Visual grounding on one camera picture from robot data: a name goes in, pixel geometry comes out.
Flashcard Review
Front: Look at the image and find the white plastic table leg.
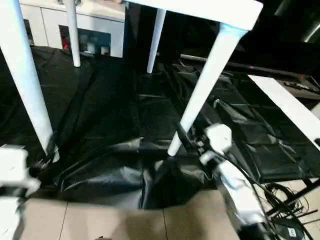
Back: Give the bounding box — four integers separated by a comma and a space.
146, 8, 167, 74
65, 0, 81, 68
0, 0, 60, 162
167, 21, 242, 157

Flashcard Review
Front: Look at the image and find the black work mat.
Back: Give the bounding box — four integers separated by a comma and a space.
0, 46, 320, 210

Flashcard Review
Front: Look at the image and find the long black bar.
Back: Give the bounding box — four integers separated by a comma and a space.
179, 53, 320, 85

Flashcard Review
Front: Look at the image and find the flat white sheet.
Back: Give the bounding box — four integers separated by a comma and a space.
248, 74, 320, 152

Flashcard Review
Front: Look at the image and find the black remote control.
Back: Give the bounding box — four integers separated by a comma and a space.
283, 81, 318, 93

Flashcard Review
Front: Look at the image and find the black device white print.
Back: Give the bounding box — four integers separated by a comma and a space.
273, 219, 305, 240

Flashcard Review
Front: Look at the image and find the white glass-door cabinet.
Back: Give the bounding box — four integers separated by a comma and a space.
19, 0, 126, 59

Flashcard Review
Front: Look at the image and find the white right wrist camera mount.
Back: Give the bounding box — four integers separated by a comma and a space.
199, 123, 233, 166

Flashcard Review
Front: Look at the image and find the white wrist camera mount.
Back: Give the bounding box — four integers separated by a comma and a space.
0, 143, 42, 201
199, 123, 233, 166

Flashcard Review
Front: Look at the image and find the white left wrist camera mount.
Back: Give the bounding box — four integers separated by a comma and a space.
0, 143, 42, 201

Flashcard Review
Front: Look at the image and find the black cable bundle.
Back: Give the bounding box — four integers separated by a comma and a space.
263, 181, 311, 218

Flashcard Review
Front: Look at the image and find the dark blue upright post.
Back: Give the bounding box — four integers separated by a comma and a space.
124, 4, 131, 60

